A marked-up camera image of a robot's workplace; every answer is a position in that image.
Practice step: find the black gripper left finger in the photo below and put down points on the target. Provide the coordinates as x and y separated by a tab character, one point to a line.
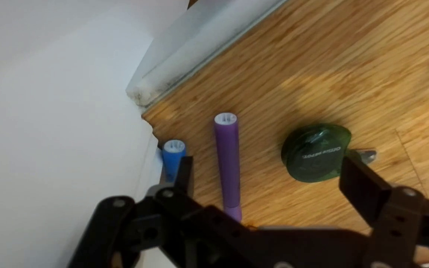
119	228

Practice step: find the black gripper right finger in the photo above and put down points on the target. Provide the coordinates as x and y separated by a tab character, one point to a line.
402	218

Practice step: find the purple marker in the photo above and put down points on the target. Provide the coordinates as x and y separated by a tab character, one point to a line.
228	164

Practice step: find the blue marker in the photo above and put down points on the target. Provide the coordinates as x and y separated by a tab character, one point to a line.
173	158

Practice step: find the green round tape measure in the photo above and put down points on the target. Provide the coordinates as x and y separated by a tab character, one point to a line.
313	154

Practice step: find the white frosted ledge trim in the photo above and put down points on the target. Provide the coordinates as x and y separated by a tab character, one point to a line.
199	46

